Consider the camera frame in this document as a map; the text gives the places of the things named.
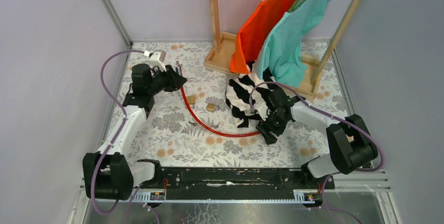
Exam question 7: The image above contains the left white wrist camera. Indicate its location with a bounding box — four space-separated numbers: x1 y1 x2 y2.
143 50 166 72

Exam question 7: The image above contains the square brass padlock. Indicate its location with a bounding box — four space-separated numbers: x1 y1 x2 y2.
206 103 220 112

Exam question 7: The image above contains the brass padlock with shackle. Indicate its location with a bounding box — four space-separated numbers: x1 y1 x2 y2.
186 95 196 108

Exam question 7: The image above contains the aluminium rail frame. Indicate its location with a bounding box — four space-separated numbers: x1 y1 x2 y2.
68 167 401 223

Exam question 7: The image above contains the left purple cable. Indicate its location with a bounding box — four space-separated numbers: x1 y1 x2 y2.
90 50 147 216

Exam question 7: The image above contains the red cable lock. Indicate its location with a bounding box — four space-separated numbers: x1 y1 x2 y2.
175 61 262 138

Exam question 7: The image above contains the wooden clothes rack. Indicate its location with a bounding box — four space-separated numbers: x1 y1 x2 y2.
204 0 361 102

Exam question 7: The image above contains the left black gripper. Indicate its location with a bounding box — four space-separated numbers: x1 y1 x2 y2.
148 65 188 96

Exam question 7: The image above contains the teal t-shirt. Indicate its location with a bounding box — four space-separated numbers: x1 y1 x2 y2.
254 0 331 87

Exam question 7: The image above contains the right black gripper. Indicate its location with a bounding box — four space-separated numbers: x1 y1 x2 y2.
256 108 290 145

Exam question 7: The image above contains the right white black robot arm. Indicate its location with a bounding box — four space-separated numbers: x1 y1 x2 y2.
256 88 379 188

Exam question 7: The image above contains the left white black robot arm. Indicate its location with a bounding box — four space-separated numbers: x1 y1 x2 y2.
82 64 187 200

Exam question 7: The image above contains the floral table mat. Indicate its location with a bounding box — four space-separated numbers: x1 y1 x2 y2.
117 42 328 167

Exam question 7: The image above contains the black white striped cloth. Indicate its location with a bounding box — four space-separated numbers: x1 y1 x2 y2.
225 61 279 128

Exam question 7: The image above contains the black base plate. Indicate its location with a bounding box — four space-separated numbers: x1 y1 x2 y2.
141 167 335 202

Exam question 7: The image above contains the orange t-shirt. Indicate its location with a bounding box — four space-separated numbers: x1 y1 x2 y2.
229 0 296 74

